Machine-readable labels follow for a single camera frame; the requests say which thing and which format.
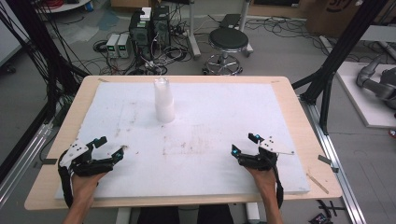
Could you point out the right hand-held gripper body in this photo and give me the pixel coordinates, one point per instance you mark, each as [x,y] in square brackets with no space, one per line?
[260,160]

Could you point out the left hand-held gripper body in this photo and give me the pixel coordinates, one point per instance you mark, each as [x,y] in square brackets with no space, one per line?
[81,165]

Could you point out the stack of clear plastic cups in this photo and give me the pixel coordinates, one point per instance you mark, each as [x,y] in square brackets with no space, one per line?
[164,102]

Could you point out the person's left hand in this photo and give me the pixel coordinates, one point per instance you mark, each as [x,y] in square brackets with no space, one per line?
[85,185]

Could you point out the person's right hand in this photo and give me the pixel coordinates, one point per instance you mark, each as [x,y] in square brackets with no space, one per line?
[264,180]

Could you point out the white foam mat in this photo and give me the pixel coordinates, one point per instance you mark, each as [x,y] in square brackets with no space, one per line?
[193,161]

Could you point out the thin wooden stick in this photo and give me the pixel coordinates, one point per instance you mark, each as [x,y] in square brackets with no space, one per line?
[317,183]

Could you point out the grey bench power supply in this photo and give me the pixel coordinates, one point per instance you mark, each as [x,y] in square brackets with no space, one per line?
[112,46]
[124,46]

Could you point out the black round stool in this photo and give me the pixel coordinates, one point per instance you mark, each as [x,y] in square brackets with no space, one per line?
[228,39]

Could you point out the grey desk leg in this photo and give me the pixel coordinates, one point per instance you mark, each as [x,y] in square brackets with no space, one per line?
[246,28]
[193,37]

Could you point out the black computer tower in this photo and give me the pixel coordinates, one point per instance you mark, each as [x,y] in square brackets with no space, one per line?
[140,34]
[161,26]

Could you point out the white platform board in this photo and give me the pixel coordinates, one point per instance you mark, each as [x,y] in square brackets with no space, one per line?
[367,109]

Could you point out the small white box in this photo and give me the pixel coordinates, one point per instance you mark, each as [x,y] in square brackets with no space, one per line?
[145,14]

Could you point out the brown cardboard box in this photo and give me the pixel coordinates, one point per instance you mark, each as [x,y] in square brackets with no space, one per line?
[330,15]

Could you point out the aluminium rail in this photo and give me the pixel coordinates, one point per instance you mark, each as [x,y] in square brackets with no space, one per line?
[21,158]
[336,161]

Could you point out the black metal frame stand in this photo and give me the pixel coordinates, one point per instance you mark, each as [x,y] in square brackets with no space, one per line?
[40,46]
[339,49]

